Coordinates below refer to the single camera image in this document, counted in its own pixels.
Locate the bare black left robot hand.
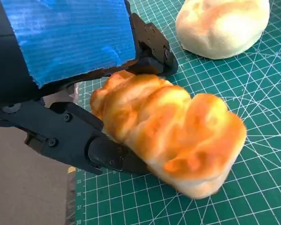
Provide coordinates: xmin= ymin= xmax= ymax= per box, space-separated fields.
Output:
xmin=0 ymin=0 xmax=178 ymax=175

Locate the long toasted bread loaf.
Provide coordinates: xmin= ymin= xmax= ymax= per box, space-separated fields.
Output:
xmin=90 ymin=71 xmax=248 ymax=200

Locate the round bread bun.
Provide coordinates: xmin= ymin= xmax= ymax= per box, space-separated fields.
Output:
xmin=175 ymin=0 xmax=271 ymax=59

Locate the green cutting mat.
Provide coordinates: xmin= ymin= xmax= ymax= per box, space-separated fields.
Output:
xmin=74 ymin=0 xmax=281 ymax=225

